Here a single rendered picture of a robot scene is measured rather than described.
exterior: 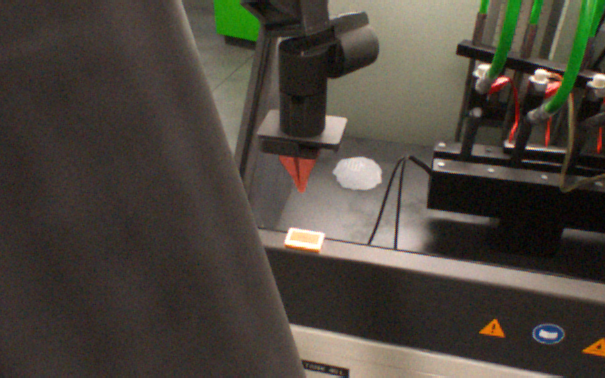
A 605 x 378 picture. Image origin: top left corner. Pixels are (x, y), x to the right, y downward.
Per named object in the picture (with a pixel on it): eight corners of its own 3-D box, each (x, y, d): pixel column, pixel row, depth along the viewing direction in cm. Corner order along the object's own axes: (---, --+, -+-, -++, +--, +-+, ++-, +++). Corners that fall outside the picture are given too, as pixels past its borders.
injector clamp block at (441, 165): (420, 239, 98) (433, 168, 89) (423, 206, 106) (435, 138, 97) (631, 272, 91) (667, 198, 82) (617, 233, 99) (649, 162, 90)
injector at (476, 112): (449, 197, 93) (473, 83, 81) (450, 181, 97) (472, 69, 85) (467, 199, 92) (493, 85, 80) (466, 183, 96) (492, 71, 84)
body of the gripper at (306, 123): (270, 121, 73) (269, 69, 68) (346, 130, 71) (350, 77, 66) (256, 146, 68) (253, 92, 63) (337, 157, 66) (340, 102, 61)
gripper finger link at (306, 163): (275, 171, 77) (273, 112, 72) (324, 178, 76) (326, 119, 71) (261, 199, 72) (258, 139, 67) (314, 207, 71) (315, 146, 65)
